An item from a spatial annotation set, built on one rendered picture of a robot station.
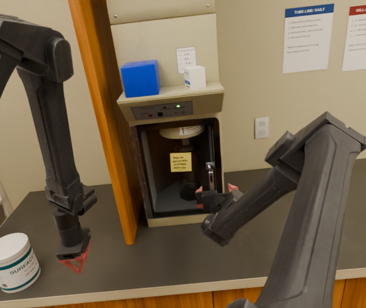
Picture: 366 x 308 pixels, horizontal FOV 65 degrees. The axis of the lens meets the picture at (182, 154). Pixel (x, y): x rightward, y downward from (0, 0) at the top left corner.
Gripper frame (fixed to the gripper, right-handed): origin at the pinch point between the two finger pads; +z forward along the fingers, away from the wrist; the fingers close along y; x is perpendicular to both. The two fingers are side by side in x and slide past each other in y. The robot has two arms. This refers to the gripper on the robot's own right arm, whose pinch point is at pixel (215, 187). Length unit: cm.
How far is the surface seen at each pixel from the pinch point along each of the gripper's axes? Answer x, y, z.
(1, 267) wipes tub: 8, 70, -21
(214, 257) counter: 21.0, 2.9, -12.2
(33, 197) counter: 21, 92, 39
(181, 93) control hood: -35.6, 7.8, -2.5
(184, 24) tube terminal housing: -53, 5, 9
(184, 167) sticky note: -5.6, 10.4, 6.7
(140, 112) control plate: -30.3, 21.7, 1.4
